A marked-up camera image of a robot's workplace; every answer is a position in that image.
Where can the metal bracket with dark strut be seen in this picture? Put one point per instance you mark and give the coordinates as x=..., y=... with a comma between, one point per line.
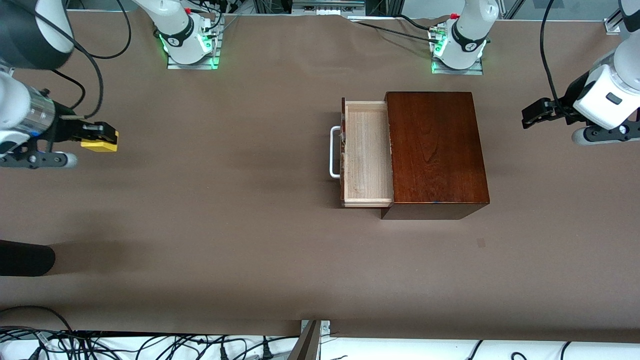
x=310, y=340

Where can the black cylindrical object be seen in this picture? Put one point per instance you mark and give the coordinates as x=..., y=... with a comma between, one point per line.
x=25, y=258

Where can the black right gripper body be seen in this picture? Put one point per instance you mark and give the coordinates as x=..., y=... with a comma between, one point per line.
x=62, y=128

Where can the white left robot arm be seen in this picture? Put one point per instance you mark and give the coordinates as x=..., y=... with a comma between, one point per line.
x=610, y=95

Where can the grey metal box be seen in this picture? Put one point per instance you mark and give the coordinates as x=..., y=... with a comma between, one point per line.
x=327, y=6

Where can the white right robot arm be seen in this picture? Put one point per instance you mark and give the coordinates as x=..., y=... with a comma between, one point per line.
x=20, y=105

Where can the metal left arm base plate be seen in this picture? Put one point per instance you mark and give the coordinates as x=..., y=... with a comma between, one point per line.
x=457, y=71

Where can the dark brown wooden cabinet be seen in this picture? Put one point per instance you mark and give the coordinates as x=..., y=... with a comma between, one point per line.
x=437, y=150

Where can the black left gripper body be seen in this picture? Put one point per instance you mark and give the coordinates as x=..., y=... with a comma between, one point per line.
x=564, y=104

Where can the yellow cube block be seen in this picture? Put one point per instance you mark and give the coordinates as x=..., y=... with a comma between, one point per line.
x=102, y=146

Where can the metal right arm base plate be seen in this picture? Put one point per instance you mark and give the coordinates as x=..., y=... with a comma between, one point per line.
x=192, y=65

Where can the aluminium corner bracket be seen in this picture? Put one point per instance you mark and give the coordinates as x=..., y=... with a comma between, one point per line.
x=614, y=22

